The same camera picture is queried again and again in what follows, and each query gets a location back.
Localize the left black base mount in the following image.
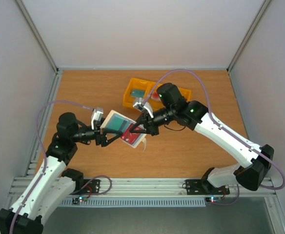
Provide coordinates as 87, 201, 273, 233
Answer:
71, 179, 101, 195

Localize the green card in bin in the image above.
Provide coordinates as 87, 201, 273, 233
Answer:
130, 89, 145, 98

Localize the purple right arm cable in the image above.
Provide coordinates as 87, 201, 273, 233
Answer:
142, 69, 285, 190

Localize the teal green credit card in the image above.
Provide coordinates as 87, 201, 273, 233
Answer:
105, 113, 130, 132

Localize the beige card holder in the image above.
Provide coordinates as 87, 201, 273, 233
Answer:
101, 110, 147, 151

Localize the yellow plastic bin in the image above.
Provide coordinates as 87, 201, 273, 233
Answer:
178, 87, 192, 101
122, 78, 151, 109
143, 81, 164, 111

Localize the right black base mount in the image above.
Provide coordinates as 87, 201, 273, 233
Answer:
182, 179, 230, 195

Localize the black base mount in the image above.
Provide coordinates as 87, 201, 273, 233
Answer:
182, 179, 230, 195
71, 179, 101, 195

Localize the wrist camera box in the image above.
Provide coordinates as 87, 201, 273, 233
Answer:
91, 107, 103, 130
132, 97, 154, 118

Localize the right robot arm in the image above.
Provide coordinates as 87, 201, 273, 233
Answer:
129, 83, 274, 194

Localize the grey slotted cable duct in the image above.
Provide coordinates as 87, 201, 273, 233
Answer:
60, 197, 205, 208

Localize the pink red card in bin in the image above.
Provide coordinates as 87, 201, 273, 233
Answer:
151, 92, 161, 101

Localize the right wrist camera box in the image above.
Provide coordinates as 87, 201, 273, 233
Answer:
132, 97, 154, 118

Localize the aluminium front rail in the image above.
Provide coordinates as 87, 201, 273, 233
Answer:
10, 177, 276, 198

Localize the red VIP credit card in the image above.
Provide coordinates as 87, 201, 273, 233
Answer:
121, 123, 146, 148

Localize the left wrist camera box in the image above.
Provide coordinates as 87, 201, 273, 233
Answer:
91, 107, 103, 130

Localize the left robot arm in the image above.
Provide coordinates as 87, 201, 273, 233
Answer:
0, 112, 123, 234

